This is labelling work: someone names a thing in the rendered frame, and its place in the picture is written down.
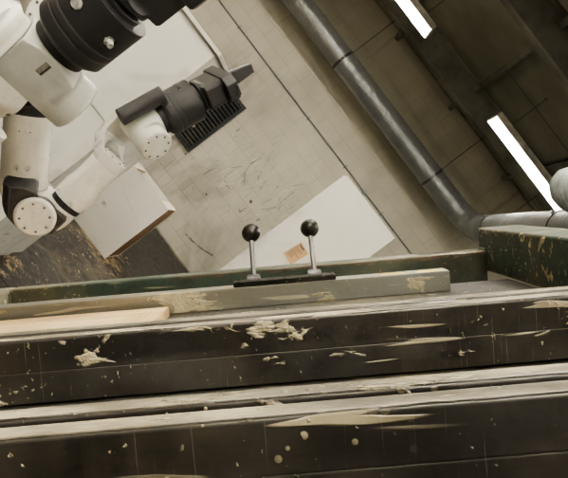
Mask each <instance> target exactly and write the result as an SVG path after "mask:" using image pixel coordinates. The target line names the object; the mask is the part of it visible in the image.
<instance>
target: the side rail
mask: <svg viewBox="0 0 568 478"><path fill-rule="evenodd" d="M485 253H486V251H485V250H481V249H466V250H455V251H443V252H432V253H420V254H408V255H396V256H385V257H374V258H362V259H351V260H339V261H328V262H317V263H316V267H317V269H319V270H321V273H326V272H334V273H335V274H336V277H339V276H351V275H362V274H374V273H385V272H397V271H409V270H420V269H432V268H444V269H447V270H449V280H450V283H451V284H457V283H468V282H480V281H488V279H487V268H486V258H485ZM308 269H311V263H305V264H293V265H281V266H270V267H256V274H259V275H261V278H268V277H280V276H292V275H303V274H308V273H307V271H308ZM250 274H251V269H250V267H248V268H236V269H225V270H214V271H202V272H190V273H178V274H167V275H156V276H144V277H133V278H121V279H110V280H98V281H87V282H75V283H63V284H52V285H30V286H19V287H16V288H14V289H11V290H10V291H9V294H10V296H11V303H30V302H41V301H53V300H64V299H76V298H88V297H99V296H111V295H122V294H134V293H145V292H157V291H168V290H179V289H191V288H202V287H214V286H225V285H233V283H234V281H235V280H245V279H247V276H248V275H250Z"/></svg>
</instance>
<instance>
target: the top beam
mask: <svg viewBox="0 0 568 478"><path fill-rule="evenodd" d="M478 233H479V247H481V248H485V249H486V253H487V259H488V269H487V271H491V272H494V273H497V274H500V275H504V276H506V277H509V278H512V279H515V280H519V281H522V282H525V283H528V284H531V285H536V286H539V287H543V288H546V287H558V286H568V229H560V228H547V227H536V226H525V225H510V226H498V227H486V228H479V229H478Z"/></svg>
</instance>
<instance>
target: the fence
mask: <svg viewBox="0 0 568 478"><path fill-rule="evenodd" d="M432 269H441V270H436V271H425V272H416V271H417V270H409V271H397V272H406V273H402V274H391V275H380V274H383V273H374V274H362V275H351V276H339V277H336V280H326V281H315V282H303V283H292V284H280V285H258V286H247V287H235V288H234V287H233V285H225V286H214V287H202V288H191V289H179V290H168V291H157V292H145V293H134V294H122V295H111V296H99V297H88V298H76V299H64V300H53V301H41V302H30V303H8V304H0V321H7V320H19V319H30V318H42V317H53V316H64V315H76V314H87V313H100V312H111V311H122V310H134V309H145V308H157V307H169V313H170V314H176V313H188V312H199V311H211V310H222V309H233V308H245V307H256V306H268V305H279V304H291V303H313V302H324V301H335V300H347V299H358V298H370V297H381V296H393V295H404V294H415V293H427V292H438V291H450V280H449V270H447V269H444V268H432Z"/></svg>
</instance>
